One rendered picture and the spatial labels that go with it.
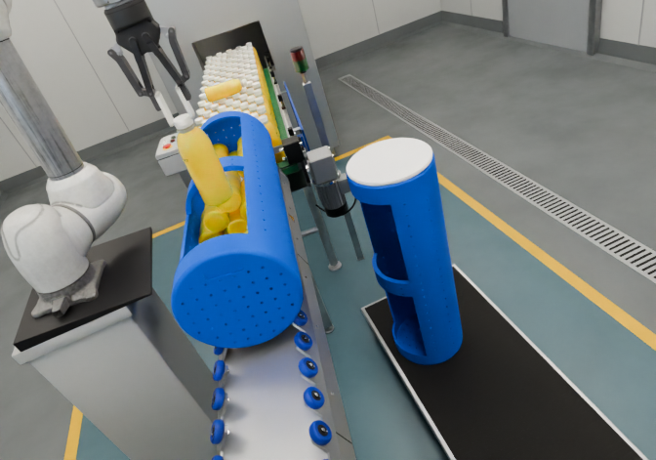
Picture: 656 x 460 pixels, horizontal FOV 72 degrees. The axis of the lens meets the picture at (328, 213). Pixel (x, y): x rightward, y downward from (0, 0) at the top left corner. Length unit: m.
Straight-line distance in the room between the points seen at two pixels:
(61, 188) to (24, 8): 4.59
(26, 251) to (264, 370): 0.70
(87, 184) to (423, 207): 1.00
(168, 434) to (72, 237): 0.77
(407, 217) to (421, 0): 5.46
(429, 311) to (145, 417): 1.03
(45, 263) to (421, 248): 1.09
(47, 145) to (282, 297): 0.81
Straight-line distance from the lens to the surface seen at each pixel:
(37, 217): 1.41
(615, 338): 2.25
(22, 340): 1.48
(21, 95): 1.44
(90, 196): 1.49
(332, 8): 6.19
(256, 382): 1.09
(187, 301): 1.01
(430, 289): 1.63
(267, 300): 1.02
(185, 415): 1.75
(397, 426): 2.01
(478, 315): 2.09
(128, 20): 0.93
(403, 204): 1.38
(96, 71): 5.98
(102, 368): 1.56
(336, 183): 2.06
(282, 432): 0.99
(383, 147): 1.52
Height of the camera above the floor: 1.74
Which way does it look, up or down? 33 degrees down
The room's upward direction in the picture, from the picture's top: 19 degrees counter-clockwise
